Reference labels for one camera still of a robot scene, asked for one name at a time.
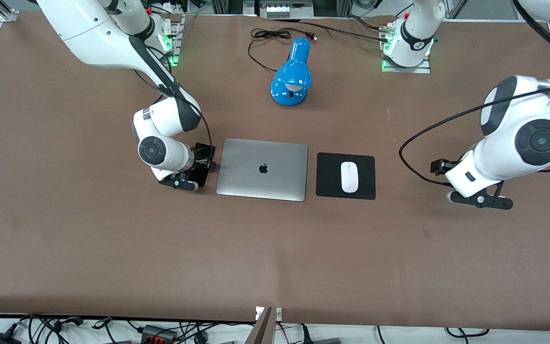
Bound black phone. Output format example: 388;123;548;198
185;142;216;188

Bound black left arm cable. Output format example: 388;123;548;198
398;0;550;187

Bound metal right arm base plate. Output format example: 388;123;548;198
156;14;183;67

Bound black lamp cord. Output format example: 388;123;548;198
248;28;317;74

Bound white metal bracket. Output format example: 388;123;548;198
255;307;283;322

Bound grey camera stand post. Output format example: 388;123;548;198
244;307;275;344

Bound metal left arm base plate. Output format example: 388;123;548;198
381;23;432;74

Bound white power strip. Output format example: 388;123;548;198
148;0;195;15

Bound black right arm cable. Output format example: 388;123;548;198
132;45;214;165

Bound grey terminal block device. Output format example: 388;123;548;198
265;4;315;19

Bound black tangled floor cables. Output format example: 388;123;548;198
17;313;127;344

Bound black mouse pad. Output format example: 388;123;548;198
316;152;376;201

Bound grey box orange connectors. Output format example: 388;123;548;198
139;324;179;344

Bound aluminium frame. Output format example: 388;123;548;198
211;0;353;18

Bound black looped floor cable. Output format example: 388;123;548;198
444;327;491;339

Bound black braided table cable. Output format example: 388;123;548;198
299;16;391;43

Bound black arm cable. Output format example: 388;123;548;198
132;45;214;165
398;0;550;187

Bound white computer mouse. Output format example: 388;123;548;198
340;161;360;194

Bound blue desk lamp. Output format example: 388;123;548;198
270;37;313;108

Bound silver closed laptop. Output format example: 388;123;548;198
216;138;309;202

